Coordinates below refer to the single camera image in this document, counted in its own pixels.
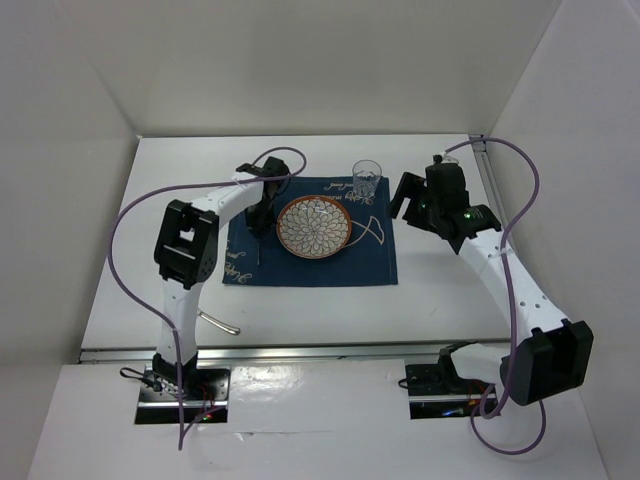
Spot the blue fish placemat cloth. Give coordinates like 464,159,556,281
218,176,398,287

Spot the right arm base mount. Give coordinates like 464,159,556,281
397,364,488,420

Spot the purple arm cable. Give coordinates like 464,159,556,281
107,146,307,451
442,137,547,455

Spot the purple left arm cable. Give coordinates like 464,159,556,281
107,146,307,451

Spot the clear plastic cup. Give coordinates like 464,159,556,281
352,159,382,199

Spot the aluminium right side rail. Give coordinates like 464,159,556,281
469,133,521,261

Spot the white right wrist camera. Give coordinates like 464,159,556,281
433,152,459,165

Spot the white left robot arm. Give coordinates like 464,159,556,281
152,156,289,399

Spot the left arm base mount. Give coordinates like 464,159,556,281
119,367,231,425

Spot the aluminium rail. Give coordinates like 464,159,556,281
78,340,460,364
469,133,521,261

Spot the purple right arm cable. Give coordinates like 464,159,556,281
442,137,547,455

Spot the aluminium front rail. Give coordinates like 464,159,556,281
78,340,460,364

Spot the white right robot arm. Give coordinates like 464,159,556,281
390,162,594,406

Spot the silver table knife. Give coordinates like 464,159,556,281
197,310,241,336

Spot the floral ceramic plate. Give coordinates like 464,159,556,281
276,195,352,260

